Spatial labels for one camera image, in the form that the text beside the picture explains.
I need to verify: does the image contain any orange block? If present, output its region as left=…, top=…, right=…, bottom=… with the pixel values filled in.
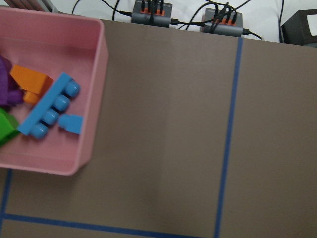
left=10, top=65, right=53, bottom=105

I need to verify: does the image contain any long blue block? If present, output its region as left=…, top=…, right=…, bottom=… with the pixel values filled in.
left=17, top=73, right=81, bottom=139

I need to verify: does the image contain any green block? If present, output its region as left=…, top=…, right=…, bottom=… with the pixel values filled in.
left=0, top=108, right=20, bottom=147

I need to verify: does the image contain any black box with label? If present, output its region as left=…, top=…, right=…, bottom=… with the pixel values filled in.
left=282, top=9, right=317, bottom=48

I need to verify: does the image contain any purple block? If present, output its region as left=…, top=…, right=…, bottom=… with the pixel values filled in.
left=0, top=55, right=24, bottom=108

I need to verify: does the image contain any pink plastic box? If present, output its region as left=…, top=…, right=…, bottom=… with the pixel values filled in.
left=0, top=7, right=108, bottom=175

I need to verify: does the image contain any grey usb hub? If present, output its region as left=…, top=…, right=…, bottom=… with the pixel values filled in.
left=200, top=12, right=243, bottom=37
left=131, top=0, right=173, bottom=28

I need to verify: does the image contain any small blue block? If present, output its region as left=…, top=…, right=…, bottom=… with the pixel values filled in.
left=58, top=114, right=84, bottom=134

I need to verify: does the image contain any aluminium frame post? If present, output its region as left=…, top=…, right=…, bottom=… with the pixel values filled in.
left=4, top=0, right=58, bottom=13

